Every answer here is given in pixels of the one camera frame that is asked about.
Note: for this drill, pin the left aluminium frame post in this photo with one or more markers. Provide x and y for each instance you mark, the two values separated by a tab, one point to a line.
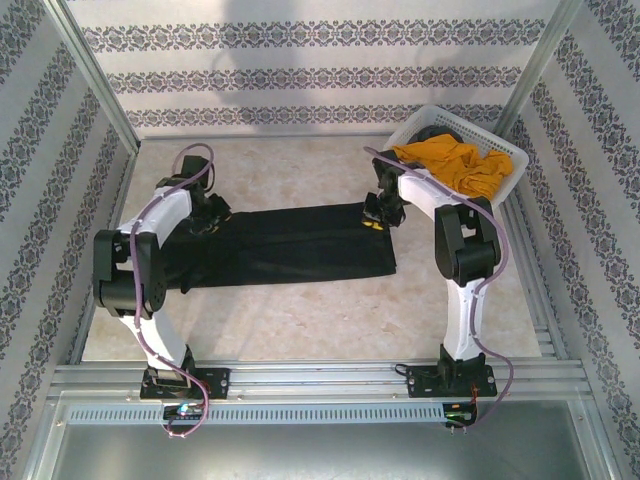
95	75

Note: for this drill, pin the black t-shirt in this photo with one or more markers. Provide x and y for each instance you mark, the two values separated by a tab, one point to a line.
300	245

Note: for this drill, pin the right aluminium frame post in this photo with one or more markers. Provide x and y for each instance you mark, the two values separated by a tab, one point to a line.
536	65

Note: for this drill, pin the white plastic basket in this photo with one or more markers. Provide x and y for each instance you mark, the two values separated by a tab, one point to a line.
480	131

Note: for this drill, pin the grey sheet metal tray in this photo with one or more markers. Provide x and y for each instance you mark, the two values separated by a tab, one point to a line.
320	450

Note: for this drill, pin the aluminium side rail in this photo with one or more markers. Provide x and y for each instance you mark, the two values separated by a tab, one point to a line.
126	175
550	330

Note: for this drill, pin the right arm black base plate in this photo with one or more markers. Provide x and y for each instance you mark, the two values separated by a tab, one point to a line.
425	382

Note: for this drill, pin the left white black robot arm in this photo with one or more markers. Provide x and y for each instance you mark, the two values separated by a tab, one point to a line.
165	210

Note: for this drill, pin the aluminium mounting rail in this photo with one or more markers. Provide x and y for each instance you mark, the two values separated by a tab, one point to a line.
320	380

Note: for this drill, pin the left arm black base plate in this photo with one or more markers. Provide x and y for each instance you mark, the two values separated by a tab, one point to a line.
212	382

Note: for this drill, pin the yellow t-shirt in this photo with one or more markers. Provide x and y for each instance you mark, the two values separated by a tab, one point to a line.
450	162

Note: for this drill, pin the aluminium back rail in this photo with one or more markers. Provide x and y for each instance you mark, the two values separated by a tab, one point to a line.
225	136

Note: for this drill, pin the left aluminium side rail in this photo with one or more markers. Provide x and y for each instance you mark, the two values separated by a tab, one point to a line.
126	175

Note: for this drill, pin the right aluminium side rail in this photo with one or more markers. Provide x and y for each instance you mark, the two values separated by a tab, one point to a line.
550	330

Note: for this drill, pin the aluminium frame post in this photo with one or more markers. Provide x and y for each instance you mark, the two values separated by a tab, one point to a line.
95	75
536	65

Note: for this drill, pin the dark grey t-shirt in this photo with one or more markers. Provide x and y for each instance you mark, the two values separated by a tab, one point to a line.
440	134

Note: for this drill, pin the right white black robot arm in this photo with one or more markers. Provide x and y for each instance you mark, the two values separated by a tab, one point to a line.
430	192

